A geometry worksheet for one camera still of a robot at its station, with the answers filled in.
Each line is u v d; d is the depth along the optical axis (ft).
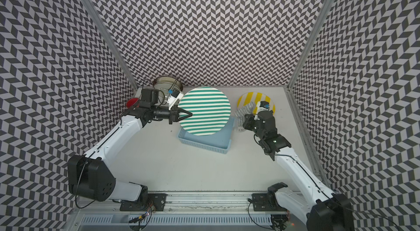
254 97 3.66
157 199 2.41
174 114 2.15
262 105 2.25
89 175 1.34
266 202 2.36
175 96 2.21
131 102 3.26
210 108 1.91
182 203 2.43
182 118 2.31
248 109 2.52
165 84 3.35
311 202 1.31
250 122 2.26
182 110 2.39
